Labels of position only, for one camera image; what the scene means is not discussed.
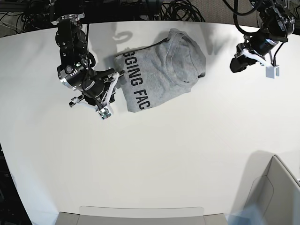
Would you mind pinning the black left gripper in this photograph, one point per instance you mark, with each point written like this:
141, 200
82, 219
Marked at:
261, 45

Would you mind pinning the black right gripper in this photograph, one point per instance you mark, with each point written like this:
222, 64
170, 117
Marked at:
95, 85

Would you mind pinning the grey T-shirt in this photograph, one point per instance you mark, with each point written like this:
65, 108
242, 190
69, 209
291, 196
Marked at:
157, 73

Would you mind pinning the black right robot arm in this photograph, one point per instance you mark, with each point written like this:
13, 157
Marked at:
76, 70

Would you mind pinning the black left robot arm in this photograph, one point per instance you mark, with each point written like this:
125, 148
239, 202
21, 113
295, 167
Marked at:
277, 22

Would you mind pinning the grey tray at bottom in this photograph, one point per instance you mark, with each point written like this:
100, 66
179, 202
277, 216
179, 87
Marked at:
89, 215

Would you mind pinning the grey bin at right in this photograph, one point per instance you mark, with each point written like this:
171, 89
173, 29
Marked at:
272, 198

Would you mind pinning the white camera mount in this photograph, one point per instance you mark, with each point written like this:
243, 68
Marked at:
247, 56
103, 109

